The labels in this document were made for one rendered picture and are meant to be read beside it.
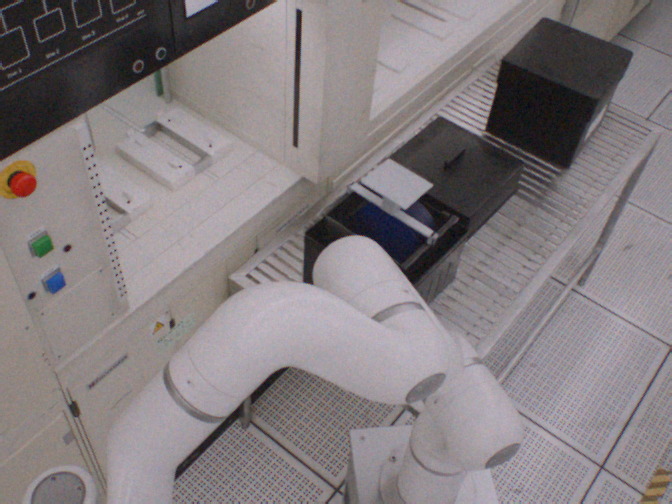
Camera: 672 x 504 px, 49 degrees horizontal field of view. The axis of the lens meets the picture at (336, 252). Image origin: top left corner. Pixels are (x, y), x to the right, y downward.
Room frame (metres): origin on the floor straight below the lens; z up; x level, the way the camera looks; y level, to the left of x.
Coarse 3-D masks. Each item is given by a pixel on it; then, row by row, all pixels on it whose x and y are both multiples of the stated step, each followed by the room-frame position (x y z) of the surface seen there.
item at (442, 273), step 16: (432, 208) 1.25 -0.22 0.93; (320, 224) 1.17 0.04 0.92; (304, 240) 1.12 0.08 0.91; (320, 240) 1.17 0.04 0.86; (448, 240) 1.21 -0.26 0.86; (464, 240) 1.17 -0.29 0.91; (304, 256) 1.12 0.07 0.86; (448, 256) 1.12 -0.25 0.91; (304, 272) 1.12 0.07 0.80; (432, 272) 1.06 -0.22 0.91; (448, 272) 1.14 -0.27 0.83; (416, 288) 1.02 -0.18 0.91; (432, 288) 1.09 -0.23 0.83
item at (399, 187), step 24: (384, 168) 1.20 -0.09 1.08; (360, 192) 1.20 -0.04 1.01; (384, 192) 1.12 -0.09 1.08; (408, 192) 1.13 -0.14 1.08; (336, 216) 1.16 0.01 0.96; (408, 216) 1.14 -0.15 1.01; (456, 216) 1.17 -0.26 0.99; (432, 240) 1.08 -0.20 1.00; (408, 264) 1.02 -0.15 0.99; (432, 264) 1.13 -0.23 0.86
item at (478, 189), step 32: (448, 128) 1.63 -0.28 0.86; (384, 160) 1.48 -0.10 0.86; (416, 160) 1.49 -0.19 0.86; (448, 160) 1.47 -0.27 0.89; (480, 160) 1.51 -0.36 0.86; (512, 160) 1.53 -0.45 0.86; (448, 192) 1.38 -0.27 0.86; (480, 192) 1.39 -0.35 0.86; (512, 192) 1.50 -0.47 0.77; (480, 224) 1.36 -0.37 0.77
